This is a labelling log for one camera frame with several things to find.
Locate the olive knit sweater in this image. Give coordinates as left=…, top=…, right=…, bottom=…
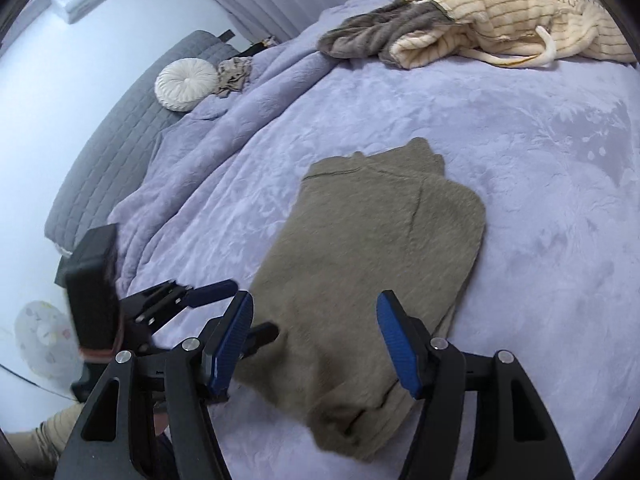
left=234, top=137, right=487, bottom=462

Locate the person's left forearm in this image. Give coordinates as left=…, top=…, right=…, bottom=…
left=7, top=400, right=87, bottom=477

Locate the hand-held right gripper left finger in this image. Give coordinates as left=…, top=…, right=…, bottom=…
left=52, top=290, right=255, bottom=480

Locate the grey quilted headboard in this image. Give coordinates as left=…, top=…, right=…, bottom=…
left=44, top=30, right=239, bottom=256

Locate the crumpled beige cloth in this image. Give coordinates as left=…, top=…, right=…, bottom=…
left=216, top=56, right=255, bottom=98

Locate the grey fuzzy garment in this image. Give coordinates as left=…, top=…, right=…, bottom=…
left=317, top=0, right=453, bottom=63

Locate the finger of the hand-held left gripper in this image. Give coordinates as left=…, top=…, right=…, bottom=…
left=185, top=280, right=240, bottom=309
left=241, top=322, right=280, bottom=358

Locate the round cream pleated pillow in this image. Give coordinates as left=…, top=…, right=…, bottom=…
left=155, top=58, right=221, bottom=112

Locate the lavender plush blanket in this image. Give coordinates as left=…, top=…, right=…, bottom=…
left=107, top=0, right=640, bottom=480

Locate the cream striped garment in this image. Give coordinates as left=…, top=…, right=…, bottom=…
left=390, top=0, right=638, bottom=70

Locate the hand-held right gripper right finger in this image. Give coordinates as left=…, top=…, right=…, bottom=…
left=376, top=290, right=576, bottom=480

